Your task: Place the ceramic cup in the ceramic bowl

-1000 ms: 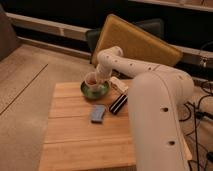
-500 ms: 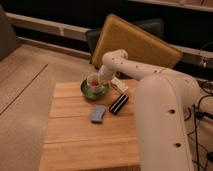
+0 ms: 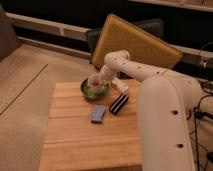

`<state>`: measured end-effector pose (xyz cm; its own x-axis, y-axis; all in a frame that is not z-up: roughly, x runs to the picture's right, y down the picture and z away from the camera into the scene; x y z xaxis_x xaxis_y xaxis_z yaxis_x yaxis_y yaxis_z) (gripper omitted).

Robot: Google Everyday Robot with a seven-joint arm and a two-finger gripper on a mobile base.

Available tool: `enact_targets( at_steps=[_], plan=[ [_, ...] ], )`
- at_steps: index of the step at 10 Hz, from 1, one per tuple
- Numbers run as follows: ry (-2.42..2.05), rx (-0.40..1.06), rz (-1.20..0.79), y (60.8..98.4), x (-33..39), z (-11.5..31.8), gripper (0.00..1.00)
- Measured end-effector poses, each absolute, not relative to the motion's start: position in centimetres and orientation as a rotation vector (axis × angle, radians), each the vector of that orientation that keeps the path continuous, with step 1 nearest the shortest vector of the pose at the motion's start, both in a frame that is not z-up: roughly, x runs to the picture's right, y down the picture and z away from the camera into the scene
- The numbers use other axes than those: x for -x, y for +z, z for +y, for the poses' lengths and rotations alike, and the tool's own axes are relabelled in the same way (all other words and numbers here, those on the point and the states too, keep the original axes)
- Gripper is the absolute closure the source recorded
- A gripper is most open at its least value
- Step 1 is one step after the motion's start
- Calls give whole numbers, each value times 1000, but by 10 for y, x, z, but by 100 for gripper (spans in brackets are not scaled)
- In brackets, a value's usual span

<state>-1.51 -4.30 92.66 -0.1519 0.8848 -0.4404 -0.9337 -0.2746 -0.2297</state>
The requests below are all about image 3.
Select pink ceramic cup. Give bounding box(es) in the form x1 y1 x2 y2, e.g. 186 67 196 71
88 74 103 92

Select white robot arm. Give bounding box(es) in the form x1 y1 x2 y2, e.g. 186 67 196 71
100 50 203 171

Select green ceramic bowl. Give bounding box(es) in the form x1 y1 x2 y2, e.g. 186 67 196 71
80 79 109 100

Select small white box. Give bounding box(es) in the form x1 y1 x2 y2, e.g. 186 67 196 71
111 78 128 94

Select black striped box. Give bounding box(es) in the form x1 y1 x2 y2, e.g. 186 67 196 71
109 94 129 115

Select blue sponge block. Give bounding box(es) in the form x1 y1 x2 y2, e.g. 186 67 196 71
90 105 106 123

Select black floor cables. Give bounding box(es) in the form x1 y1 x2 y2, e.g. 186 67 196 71
186 79 213 171

